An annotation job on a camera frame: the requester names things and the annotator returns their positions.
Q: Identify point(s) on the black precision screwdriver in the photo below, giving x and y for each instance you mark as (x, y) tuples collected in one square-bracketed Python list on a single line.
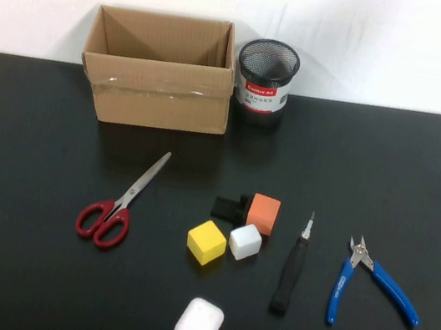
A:
[(291, 270)]

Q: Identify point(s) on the white earbuds case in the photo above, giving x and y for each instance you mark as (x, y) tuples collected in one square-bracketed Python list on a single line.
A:
[(199, 324)]

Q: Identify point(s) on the yellow block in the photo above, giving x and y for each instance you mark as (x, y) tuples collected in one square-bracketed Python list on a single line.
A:
[(206, 239)]

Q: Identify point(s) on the black block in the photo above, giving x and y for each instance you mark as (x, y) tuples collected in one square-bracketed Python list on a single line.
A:
[(222, 208)]

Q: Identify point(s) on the open cardboard box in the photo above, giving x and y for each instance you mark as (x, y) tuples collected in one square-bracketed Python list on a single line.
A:
[(163, 100)]

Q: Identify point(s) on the white block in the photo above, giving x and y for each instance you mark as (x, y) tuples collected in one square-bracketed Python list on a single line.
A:
[(245, 241)]

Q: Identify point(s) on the orange block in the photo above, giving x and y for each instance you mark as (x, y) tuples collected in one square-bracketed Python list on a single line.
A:
[(265, 215)]

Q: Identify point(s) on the black mesh pen holder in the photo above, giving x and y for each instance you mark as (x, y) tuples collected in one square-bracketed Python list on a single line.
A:
[(261, 100)]

